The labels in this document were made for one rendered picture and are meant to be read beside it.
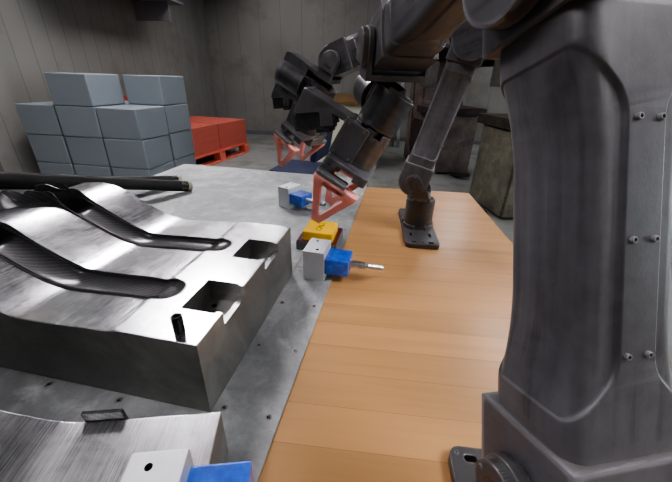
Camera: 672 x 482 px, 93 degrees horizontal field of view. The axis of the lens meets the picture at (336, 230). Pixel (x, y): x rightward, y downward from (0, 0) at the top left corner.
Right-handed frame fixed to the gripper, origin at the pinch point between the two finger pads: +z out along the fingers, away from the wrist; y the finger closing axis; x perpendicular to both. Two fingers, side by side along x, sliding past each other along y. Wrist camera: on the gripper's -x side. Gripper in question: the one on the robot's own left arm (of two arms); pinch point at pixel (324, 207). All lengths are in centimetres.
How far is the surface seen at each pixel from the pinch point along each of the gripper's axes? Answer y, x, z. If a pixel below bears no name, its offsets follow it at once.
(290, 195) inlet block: -26.4, -9.8, 15.3
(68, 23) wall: -272, -338, 117
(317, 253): 2.8, 3.1, 6.2
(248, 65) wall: -599, -295, 123
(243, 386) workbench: 24.4, 3.8, 11.7
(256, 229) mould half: 4.5, -7.0, 7.5
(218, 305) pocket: 19.6, -3.7, 8.7
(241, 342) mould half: 20.8, 1.0, 10.6
